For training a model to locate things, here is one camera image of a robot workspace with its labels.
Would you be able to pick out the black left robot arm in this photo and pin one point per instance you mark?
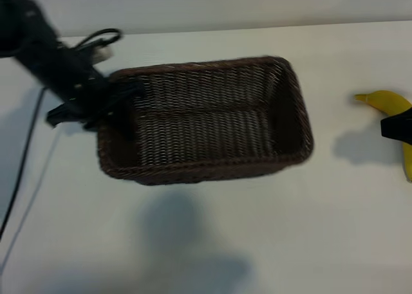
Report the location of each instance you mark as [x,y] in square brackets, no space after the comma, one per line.
[38,49]

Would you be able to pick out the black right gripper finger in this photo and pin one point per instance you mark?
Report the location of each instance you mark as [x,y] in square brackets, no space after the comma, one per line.
[399,134]
[400,121]

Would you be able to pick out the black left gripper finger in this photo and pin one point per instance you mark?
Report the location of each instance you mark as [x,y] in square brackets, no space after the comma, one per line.
[130,89]
[95,123]

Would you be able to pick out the brown wicker basket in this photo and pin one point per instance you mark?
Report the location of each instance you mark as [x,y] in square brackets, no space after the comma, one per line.
[209,120]

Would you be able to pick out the yellow banana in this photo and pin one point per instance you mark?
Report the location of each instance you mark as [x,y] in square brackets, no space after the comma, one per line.
[383,99]

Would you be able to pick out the pale grey bracket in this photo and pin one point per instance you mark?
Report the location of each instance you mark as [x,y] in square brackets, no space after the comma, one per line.
[103,54]

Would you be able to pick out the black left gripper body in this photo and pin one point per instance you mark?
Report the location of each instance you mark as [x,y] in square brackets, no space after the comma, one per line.
[87,104]

